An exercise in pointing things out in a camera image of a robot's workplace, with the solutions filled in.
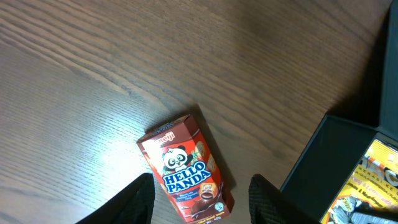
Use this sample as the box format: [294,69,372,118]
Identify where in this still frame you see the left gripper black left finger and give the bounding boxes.
[76,173,155,224]

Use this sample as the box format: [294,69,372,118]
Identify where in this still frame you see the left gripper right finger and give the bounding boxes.
[248,174,319,224]

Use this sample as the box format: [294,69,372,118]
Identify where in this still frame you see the red Hello Panda box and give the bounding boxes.
[137,114,234,223]

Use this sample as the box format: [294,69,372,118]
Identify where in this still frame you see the dark green box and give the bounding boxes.
[281,0,397,221]

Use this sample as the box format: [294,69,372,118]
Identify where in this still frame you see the yellow Hacks candy bag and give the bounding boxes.
[321,139,397,224]

